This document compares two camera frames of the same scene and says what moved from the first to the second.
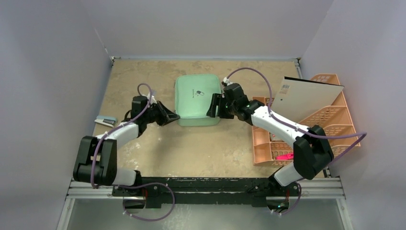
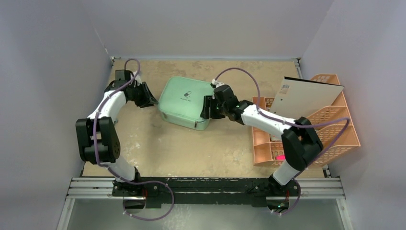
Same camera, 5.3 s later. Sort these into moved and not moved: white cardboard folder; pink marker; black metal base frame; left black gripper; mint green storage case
Moved: mint green storage case; left black gripper
Not moved: white cardboard folder; pink marker; black metal base frame
